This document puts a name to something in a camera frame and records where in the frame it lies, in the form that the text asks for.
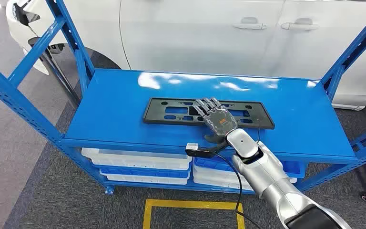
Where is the white plastic bin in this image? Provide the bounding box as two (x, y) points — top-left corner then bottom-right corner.
(192, 164), (298, 185)
(192, 176), (257, 191)

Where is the white shallow plastic tray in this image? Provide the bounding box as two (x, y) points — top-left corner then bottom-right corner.
(81, 147), (193, 171)
(99, 170), (190, 186)

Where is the white car door handle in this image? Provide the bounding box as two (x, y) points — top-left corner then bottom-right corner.
(232, 16), (268, 31)
(281, 17), (319, 31)

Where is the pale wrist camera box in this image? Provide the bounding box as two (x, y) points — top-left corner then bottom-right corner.
(185, 143), (216, 158)

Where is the black camera cable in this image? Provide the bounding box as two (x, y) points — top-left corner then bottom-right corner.
(213, 152), (264, 229)

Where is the black plastic plate holder part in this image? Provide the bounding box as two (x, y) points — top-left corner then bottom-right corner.
(142, 97), (275, 131)

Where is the blue shallow plastic tray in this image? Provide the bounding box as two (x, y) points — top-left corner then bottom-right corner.
(92, 164), (192, 179)

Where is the white car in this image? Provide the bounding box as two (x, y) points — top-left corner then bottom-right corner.
(5, 0), (366, 111)

